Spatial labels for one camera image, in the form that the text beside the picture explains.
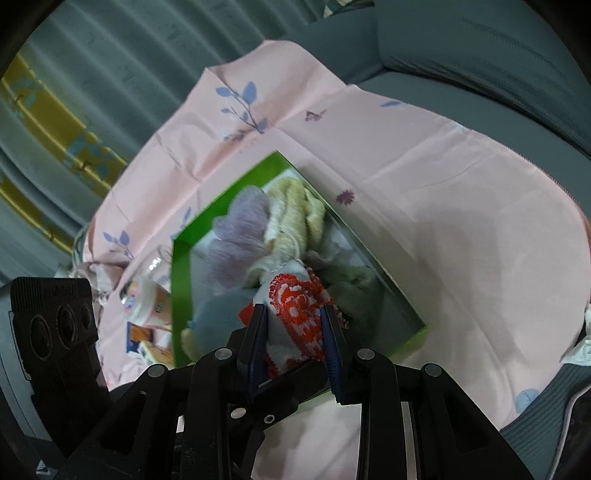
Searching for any purple mesh bath pouf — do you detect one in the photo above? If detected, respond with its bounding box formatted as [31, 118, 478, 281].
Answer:
[205, 185, 270, 290]

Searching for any red white sock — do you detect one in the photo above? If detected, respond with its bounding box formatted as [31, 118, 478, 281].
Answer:
[238, 260, 335, 378]

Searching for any grey-blue fluffy towel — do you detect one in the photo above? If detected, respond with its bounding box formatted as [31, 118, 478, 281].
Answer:
[181, 289, 256, 361]

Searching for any blue orange tissue pack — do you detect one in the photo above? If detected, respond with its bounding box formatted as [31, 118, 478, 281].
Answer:
[125, 322, 154, 361]

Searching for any grey sofa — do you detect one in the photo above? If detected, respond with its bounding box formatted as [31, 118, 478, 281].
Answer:
[276, 0, 591, 158]

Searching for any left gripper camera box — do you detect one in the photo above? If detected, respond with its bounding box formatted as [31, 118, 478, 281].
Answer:
[10, 277, 100, 384]

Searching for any green cardboard box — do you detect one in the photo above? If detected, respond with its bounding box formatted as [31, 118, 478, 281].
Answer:
[171, 153, 426, 380]

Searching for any yellow tissue pack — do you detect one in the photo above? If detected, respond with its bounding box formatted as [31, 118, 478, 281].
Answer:
[138, 341, 174, 369]

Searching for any crumpled beige cloth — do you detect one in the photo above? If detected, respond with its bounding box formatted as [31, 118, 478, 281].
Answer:
[68, 262, 125, 306]

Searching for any teal curtain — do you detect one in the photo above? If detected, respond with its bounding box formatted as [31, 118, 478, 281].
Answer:
[1, 1, 325, 282]

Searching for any yellow white towel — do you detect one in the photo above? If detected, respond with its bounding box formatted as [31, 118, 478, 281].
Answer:
[249, 176, 325, 285]

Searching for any white plastic bag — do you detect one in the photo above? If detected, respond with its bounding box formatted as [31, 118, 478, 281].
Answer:
[561, 303, 591, 367]

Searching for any glass bottle steel cap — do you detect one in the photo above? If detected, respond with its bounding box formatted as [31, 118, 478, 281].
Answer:
[119, 245, 172, 304]

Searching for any pink wet wipes canister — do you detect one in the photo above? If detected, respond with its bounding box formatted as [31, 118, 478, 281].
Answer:
[120, 277, 172, 331]

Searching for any pink printed bed sheet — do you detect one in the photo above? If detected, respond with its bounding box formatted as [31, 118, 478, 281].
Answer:
[85, 38, 591, 480]

